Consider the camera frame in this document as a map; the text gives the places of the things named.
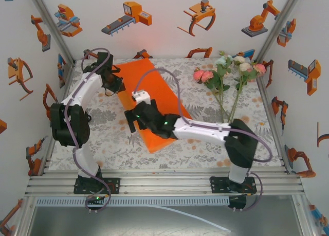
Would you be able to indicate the aluminium mounting rails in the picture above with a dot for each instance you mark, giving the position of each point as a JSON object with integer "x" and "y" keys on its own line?
{"x": 164, "y": 187}

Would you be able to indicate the black controller board green LED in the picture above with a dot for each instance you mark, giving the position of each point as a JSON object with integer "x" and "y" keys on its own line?
{"x": 96, "y": 198}

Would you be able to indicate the aluminium frame post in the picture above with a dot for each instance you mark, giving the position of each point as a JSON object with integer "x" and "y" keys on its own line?
{"x": 279, "y": 22}
{"x": 49, "y": 22}

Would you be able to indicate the pale blue flower artificial stem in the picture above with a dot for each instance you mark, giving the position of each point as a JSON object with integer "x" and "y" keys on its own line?
{"x": 221, "y": 61}

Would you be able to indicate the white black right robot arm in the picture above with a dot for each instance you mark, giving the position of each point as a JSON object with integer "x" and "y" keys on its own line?
{"x": 200, "y": 129}

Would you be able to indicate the grey floral tablecloth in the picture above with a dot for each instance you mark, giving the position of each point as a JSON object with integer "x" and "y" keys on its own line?
{"x": 115, "y": 153}

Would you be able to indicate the white rose artificial stem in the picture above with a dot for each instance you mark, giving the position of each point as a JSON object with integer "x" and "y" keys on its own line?
{"x": 244, "y": 66}

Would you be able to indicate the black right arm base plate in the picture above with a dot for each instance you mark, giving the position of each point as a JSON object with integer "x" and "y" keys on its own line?
{"x": 217, "y": 185}

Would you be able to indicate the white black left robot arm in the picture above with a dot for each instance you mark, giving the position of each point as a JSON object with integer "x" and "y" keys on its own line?
{"x": 82, "y": 89}

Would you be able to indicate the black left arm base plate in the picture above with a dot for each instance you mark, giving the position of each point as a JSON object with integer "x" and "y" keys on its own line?
{"x": 114, "y": 185}

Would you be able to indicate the black controller box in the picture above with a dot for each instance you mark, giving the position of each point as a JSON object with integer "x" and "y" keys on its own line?
{"x": 237, "y": 201}

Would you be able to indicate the orange wrapping paper sheet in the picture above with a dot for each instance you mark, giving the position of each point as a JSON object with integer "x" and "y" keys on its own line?
{"x": 159, "y": 87}

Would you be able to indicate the thin white tube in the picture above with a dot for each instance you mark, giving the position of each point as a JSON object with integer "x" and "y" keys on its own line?
{"x": 205, "y": 221}

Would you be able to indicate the pink rose artificial stem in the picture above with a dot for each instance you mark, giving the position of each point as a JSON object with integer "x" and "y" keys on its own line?
{"x": 260, "y": 69}
{"x": 203, "y": 76}

